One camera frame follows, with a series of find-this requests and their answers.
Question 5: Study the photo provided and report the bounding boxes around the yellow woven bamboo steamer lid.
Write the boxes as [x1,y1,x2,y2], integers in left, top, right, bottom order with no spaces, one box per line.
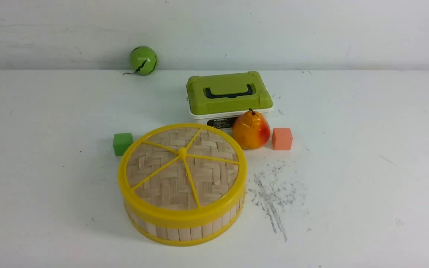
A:
[118,123,247,229]

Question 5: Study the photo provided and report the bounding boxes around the green cracked ball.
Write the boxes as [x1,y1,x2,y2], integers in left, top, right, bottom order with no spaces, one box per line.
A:
[129,46,158,75]

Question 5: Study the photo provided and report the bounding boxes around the yellow bamboo steamer base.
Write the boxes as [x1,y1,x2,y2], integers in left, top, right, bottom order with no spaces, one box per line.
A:
[124,195,245,246]

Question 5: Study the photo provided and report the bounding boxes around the orange yellow toy pear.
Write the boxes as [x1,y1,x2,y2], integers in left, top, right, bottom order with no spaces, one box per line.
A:
[232,108,271,150]

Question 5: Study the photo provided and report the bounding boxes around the green foam cube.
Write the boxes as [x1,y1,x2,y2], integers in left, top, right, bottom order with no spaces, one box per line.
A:
[112,133,133,156]

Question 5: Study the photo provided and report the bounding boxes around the green lidded storage box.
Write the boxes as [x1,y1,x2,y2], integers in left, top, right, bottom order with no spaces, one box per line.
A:
[186,71,275,130]

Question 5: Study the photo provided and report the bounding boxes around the orange foam cube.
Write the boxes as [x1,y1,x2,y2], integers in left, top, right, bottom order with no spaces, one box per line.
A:
[272,128,293,151]

